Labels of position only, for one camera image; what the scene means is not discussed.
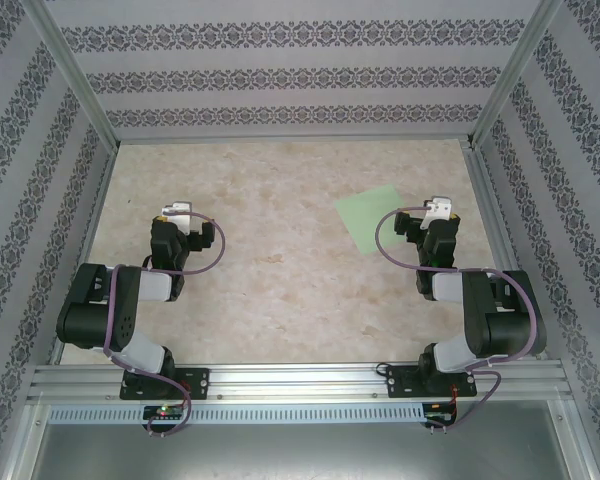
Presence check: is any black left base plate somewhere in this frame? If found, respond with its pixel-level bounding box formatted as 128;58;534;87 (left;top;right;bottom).
119;367;211;401

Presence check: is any light green paper sheet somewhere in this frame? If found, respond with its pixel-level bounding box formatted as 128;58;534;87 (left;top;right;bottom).
333;183;419;256

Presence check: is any slotted grey cable duct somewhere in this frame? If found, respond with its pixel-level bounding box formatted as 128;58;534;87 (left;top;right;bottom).
47;403;426;424

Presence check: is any grey sheet metal panel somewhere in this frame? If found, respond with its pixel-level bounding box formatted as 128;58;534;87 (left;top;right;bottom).
9;402;596;480

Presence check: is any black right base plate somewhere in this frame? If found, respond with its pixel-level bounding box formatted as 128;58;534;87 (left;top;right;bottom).
385;364;479;400

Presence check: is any aluminium mounting beam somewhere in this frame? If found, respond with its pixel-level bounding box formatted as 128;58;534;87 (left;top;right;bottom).
27;363;574;402

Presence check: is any aluminium side rail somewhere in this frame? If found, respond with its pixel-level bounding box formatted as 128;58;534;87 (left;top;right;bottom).
462;139;551;364
47;142;121;366

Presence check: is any aluminium cross rail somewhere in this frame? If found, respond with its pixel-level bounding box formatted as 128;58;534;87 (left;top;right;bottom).
115;133;475;145

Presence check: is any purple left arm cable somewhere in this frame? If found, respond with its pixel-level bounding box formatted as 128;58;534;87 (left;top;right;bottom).
103;212;226;439

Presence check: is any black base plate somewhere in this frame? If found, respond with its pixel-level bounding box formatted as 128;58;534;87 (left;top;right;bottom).
119;367;211;401
385;364;479;400

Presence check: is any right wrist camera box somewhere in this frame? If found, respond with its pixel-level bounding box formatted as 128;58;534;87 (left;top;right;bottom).
421;195;454;232

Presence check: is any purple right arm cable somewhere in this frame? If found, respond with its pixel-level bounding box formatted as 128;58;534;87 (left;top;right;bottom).
375;205;541;435

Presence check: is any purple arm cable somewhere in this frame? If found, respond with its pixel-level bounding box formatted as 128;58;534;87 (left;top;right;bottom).
103;212;226;439
375;205;541;435

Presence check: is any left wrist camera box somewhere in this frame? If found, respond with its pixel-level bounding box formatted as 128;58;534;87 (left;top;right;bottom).
160;201;195;234

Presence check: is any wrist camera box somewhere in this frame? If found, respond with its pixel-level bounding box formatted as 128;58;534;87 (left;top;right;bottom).
160;201;195;234
421;195;454;232

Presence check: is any aluminium frame post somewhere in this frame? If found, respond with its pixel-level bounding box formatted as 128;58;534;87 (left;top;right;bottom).
22;0;121;151
465;0;565;150

